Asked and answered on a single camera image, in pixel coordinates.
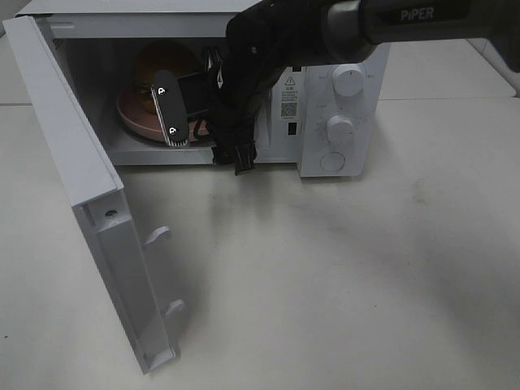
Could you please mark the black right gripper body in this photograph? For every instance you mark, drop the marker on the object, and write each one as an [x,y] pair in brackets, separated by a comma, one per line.
[262,41]

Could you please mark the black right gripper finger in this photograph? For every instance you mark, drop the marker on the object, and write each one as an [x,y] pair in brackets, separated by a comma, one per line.
[244,158]

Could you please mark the round white door button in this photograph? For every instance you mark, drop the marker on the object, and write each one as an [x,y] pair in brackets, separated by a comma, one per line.
[332,162]

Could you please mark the white dial knob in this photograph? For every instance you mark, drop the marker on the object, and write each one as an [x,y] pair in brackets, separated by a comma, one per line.
[340,130]
[348,79]

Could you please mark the toy burger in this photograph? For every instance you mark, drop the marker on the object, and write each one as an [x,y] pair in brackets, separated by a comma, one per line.
[162,55]

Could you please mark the pink round plate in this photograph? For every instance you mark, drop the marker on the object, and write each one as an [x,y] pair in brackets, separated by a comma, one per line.
[140,116]

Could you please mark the white microwave door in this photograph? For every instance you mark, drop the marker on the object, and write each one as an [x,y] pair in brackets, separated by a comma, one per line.
[95,193]

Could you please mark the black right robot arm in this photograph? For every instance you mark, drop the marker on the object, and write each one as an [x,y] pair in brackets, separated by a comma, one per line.
[426,28]

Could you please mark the white warning label sticker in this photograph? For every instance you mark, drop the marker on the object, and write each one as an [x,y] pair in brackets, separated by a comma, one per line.
[289,98]

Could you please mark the white microwave oven body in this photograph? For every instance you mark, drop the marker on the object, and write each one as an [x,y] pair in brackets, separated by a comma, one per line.
[97,42]

